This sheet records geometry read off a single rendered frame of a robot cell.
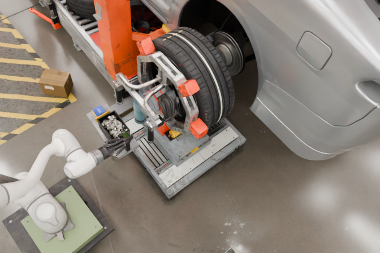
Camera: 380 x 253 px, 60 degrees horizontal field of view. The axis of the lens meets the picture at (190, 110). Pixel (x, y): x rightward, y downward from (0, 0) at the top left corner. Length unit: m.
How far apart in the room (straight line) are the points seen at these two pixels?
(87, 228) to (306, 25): 1.71
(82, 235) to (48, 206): 0.33
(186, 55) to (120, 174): 1.27
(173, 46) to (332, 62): 0.84
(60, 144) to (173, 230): 1.14
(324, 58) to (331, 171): 1.67
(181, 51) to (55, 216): 1.15
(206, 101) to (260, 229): 1.26
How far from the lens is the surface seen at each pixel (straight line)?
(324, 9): 1.59
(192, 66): 1.84
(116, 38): 2.23
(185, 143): 2.62
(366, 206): 3.19
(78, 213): 2.30
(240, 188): 2.80
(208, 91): 1.87
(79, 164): 1.90
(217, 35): 2.33
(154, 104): 1.99
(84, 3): 3.28
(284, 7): 1.69
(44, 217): 2.06
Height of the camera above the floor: 2.56
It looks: 57 degrees down
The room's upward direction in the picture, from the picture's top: 11 degrees clockwise
